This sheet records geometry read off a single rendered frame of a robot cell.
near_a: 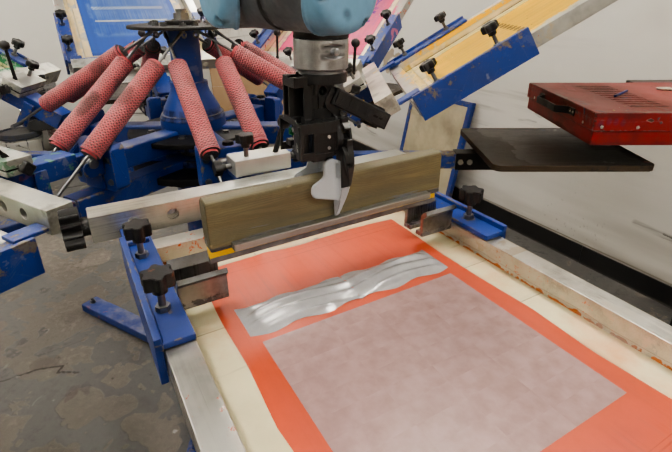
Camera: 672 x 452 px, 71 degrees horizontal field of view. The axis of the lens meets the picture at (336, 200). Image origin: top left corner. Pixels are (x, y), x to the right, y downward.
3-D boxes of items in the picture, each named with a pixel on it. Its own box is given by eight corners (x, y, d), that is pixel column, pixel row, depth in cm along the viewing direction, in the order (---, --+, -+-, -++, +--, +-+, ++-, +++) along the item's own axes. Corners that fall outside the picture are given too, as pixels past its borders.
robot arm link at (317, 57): (331, 35, 67) (362, 39, 61) (331, 68, 69) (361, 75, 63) (283, 37, 64) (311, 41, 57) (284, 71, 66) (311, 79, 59)
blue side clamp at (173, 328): (201, 370, 61) (195, 327, 58) (161, 385, 58) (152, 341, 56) (155, 264, 84) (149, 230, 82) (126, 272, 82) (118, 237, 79)
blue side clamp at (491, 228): (502, 259, 86) (507, 225, 83) (482, 266, 84) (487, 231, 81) (402, 201, 110) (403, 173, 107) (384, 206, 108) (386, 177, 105)
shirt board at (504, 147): (582, 149, 170) (587, 127, 167) (650, 192, 134) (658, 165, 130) (215, 150, 170) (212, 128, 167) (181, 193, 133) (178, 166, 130)
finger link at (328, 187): (308, 221, 70) (302, 160, 67) (342, 212, 73) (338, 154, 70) (318, 226, 67) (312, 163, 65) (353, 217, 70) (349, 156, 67)
